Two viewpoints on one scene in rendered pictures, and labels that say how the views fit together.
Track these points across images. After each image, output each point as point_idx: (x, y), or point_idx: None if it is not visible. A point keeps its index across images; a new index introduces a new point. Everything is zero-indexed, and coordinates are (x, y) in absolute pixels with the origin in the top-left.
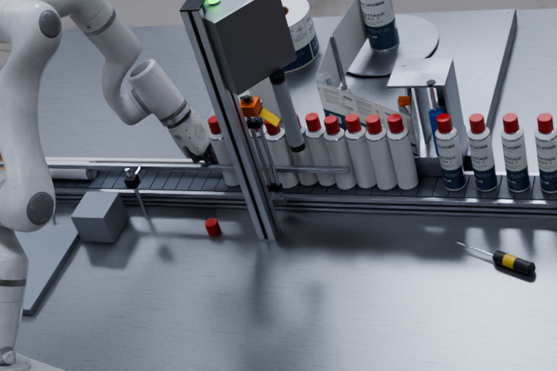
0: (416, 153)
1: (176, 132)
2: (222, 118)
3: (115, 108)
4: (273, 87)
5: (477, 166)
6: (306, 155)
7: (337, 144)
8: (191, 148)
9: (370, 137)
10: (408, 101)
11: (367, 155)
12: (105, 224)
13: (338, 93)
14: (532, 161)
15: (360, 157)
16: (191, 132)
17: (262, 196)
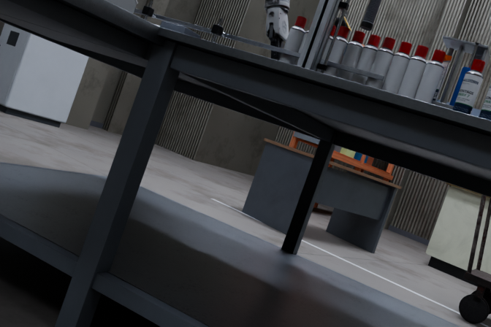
0: (434, 98)
1: (273, 9)
2: None
3: None
4: None
5: (489, 105)
6: (353, 63)
7: (386, 55)
8: (275, 25)
9: (416, 57)
10: (449, 58)
11: (401, 76)
12: (183, 33)
13: None
14: None
15: (397, 74)
16: (281, 17)
17: (318, 47)
